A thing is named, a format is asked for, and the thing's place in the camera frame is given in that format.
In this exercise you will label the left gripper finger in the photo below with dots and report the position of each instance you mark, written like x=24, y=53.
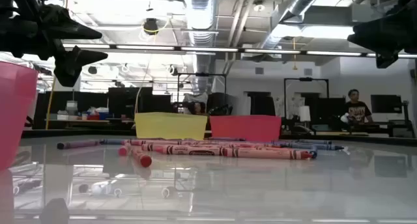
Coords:
x=75, y=64
x=71, y=28

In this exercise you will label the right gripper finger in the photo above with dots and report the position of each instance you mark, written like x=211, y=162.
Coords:
x=386, y=59
x=381, y=35

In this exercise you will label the purple crayon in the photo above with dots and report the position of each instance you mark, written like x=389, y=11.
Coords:
x=78, y=144
x=228, y=139

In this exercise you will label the blue crayon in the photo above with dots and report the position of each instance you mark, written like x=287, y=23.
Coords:
x=309, y=146
x=312, y=141
x=112, y=141

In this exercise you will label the red crayon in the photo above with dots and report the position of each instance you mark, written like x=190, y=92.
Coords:
x=148, y=147
x=202, y=143
x=141, y=157
x=153, y=142
x=195, y=150
x=267, y=153
x=123, y=150
x=254, y=145

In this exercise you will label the wide black partition panel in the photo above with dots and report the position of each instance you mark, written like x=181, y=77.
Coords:
x=88, y=103

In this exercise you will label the white plastic container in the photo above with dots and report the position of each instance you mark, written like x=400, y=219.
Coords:
x=71, y=107

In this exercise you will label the black computer monitor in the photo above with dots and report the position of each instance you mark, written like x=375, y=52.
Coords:
x=386, y=103

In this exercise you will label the red storage box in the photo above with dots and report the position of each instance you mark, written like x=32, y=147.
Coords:
x=92, y=117

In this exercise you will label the wooden workbench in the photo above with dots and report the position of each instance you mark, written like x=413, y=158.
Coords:
x=78, y=121

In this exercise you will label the person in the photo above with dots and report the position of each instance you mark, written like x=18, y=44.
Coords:
x=197, y=108
x=356, y=110

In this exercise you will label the blue storage box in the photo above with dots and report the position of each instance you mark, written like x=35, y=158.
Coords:
x=103, y=115

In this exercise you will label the black screen panel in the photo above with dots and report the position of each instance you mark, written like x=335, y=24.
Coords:
x=327, y=110
x=130, y=102

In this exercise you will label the black desk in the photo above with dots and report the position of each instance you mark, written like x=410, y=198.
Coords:
x=384, y=126

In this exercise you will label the large pink plastic tray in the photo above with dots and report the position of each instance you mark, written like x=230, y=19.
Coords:
x=14, y=120

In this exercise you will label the white paper towel roll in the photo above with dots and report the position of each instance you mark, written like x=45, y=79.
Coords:
x=304, y=113

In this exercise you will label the yellow plastic bin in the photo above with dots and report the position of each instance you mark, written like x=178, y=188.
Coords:
x=169, y=126

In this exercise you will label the long white light strip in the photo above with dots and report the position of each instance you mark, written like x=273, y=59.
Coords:
x=208, y=49

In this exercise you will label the small pink plastic bin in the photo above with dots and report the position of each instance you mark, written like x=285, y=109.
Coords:
x=244, y=128

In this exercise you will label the black ceiling dome camera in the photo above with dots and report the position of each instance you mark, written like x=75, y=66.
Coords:
x=150, y=25

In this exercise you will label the smooth silver ventilation duct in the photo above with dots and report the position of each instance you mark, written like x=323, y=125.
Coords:
x=293, y=9

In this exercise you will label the ribbed silver ventilation duct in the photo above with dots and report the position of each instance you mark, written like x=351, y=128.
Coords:
x=200, y=38

